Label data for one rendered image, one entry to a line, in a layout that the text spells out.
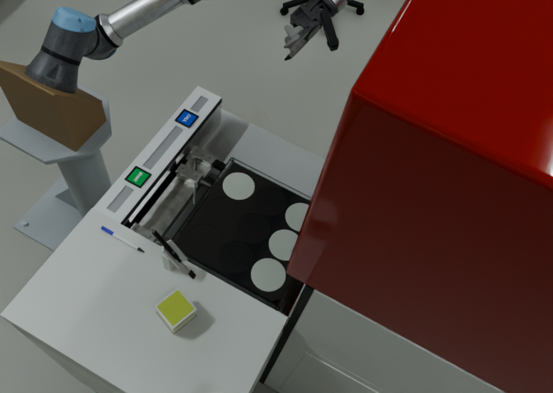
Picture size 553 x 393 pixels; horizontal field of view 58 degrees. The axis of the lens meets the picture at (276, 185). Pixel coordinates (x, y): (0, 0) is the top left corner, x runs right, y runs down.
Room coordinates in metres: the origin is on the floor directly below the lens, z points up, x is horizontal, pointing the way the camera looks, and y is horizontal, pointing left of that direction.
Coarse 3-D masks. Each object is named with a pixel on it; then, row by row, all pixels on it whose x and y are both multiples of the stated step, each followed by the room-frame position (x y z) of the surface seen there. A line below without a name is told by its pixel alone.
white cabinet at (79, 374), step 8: (40, 344) 0.24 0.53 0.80; (48, 352) 0.24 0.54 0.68; (56, 360) 0.25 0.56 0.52; (64, 360) 0.22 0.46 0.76; (64, 368) 0.25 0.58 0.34; (72, 368) 0.22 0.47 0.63; (80, 368) 0.20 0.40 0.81; (80, 376) 0.22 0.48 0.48; (88, 376) 0.20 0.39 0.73; (88, 384) 0.23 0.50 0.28; (96, 384) 0.20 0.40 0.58; (104, 384) 0.18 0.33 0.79; (256, 384) 0.39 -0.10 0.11; (104, 392) 0.20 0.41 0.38; (112, 392) 0.18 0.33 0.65
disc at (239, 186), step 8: (232, 176) 0.84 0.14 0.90; (240, 176) 0.84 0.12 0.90; (248, 176) 0.85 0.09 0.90; (224, 184) 0.80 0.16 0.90; (232, 184) 0.81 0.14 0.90; (240, 184) 0.81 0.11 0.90; (248, 184) 0.82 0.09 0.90; (232, 192) 0.78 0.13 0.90; (240, 192) 0.78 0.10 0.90; (248, 192) 0.79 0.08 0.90
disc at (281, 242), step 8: (280, 232) 0.68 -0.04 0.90; (288, 232) 0.69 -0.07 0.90; (272, 240) 0.65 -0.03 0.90; (280, 240) 0.65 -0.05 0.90; (288, 240) 0.66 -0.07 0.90; (272, 248) 0.62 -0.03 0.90; (280, 248) 0.63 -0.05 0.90; (288, 248) 0.63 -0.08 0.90; (280, 256) 0.61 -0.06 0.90; (288, 256) 0.61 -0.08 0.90
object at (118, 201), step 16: (192, 96) 1.07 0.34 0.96; (208, 96) 1.08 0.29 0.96; (176, 112) 0.99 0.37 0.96; (192, 112) 1.00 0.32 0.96; (208, 112) 1.02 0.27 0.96; (176, 128) 0.93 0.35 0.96; (192, 128) 0.94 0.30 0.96; (160, 144) 0.86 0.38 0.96; (176, 144) 0.87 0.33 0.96; (144, 160) 0.78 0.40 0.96; (160, 160) 0.80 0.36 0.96; (112, 192) 0.65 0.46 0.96; (128, 192) 0.67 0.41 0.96; (144, 192) 0.68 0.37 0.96; (96, 208) 0.60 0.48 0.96; (112, 208) 0.61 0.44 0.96; (128, 208) 0.62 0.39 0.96
